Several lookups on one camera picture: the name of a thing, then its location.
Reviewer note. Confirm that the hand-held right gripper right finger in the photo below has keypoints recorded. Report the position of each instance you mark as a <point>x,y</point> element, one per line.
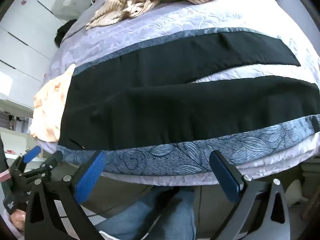
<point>224,177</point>

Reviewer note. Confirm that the white fan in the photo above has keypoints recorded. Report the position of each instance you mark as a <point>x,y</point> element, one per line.
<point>67,2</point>

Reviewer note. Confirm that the person's legs in jeans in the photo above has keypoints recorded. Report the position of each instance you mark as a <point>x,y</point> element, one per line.
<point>150,215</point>

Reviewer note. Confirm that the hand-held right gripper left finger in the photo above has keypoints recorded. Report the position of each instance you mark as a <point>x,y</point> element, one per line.
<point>90,176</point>

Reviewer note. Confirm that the white wardrobe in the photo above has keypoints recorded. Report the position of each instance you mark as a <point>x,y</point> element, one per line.
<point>25,42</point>

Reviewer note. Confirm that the person's left hand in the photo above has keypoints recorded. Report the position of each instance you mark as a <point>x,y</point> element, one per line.
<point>18,218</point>

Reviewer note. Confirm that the beige striped cloth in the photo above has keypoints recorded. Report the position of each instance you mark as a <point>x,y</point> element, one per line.
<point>120,5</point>

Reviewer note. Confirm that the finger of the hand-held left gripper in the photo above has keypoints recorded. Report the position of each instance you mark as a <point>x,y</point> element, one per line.
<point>32,154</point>
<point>53,160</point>

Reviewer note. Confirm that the orange blanket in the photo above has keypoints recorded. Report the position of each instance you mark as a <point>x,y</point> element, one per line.
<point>50,105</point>

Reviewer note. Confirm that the dark cloth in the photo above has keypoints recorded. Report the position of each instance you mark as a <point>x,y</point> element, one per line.
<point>62,33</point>

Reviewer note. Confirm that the black pants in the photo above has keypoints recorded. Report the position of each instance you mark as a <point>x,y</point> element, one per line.
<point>150,105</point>

